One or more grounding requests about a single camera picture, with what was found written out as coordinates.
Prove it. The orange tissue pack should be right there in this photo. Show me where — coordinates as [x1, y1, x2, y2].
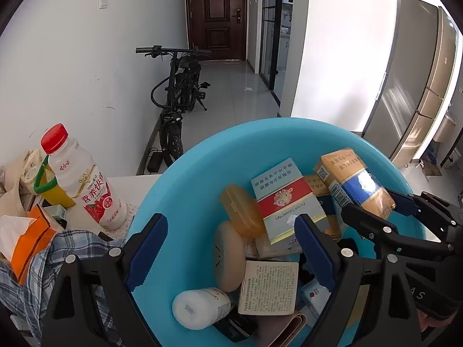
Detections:
[0, 204, 64, 286]

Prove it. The red white cigarette box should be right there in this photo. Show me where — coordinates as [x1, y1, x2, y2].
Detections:
[250, 157, 326, 248]

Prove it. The beige oval case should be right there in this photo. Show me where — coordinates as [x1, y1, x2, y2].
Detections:
[213, 221, 248, 293]

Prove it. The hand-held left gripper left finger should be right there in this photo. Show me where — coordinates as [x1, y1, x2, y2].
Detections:
[41, 213, 169, 347]

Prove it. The beige cloth bag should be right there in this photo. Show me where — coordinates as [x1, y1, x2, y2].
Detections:
[0, 148, 47, 210]

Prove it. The pink cup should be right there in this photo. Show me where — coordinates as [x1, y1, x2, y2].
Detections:
[258, 314, 308, 347]

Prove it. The red cap milk bottle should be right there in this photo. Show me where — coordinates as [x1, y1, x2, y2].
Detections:
[41, 123, 129, 230]

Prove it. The black framed glass door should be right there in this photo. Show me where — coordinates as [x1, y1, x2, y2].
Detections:
[258, 0, 286, 107]

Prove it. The person's right hand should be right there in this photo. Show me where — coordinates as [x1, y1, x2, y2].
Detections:
[419, 311, 450, 334]

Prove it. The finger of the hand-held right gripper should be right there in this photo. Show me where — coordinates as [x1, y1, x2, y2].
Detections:
[383, 187, 463, 242]
[341, 203, 455, 259]

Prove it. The blue plastic basin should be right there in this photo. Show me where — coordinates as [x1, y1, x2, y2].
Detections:
[125, 117, 445, 347]

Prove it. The black electric bicycle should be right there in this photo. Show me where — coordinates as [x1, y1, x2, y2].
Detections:
[135, 45, 214, 169]

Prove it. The cream printed box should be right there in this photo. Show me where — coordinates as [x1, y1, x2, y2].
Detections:
[238, 260, 300, 317]

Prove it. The grey gold refrigerator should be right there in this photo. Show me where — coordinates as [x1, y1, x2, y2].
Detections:
[362, 0, 462, 169]

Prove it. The small white blue box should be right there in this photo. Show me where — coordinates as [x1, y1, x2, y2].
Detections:
[300, 282, 333, 315]

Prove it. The dark brown entrance door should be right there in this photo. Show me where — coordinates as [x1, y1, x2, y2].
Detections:
[185, 0, 250, 61]

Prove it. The orange translucent case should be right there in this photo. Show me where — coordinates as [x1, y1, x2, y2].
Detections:
[221, 184, 266, 238]

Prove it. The yellow cup green rim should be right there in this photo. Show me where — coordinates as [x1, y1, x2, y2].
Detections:
[33, 155, 76, 208]

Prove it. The small black case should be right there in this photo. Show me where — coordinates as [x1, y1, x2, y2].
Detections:
[213, 311, 259, 342]

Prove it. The blue plaid shirt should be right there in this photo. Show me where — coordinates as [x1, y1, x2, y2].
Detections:
[0, 228, 127, 347]

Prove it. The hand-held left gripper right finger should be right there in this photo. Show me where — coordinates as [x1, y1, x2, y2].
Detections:
[294, 213, 422, 347]

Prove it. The white plastic bottle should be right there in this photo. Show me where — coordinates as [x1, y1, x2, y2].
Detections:
[172, 287, 232, 331]

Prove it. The gold foil cigarette pack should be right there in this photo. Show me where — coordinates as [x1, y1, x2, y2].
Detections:
[303, 173, 344, 241]

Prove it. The yellow blue cigarette pack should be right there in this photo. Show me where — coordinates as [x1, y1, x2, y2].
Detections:
[313, 147, 398, 221]

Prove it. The black charger brick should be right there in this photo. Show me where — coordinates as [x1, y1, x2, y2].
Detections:
[146, 148, 167, 172]

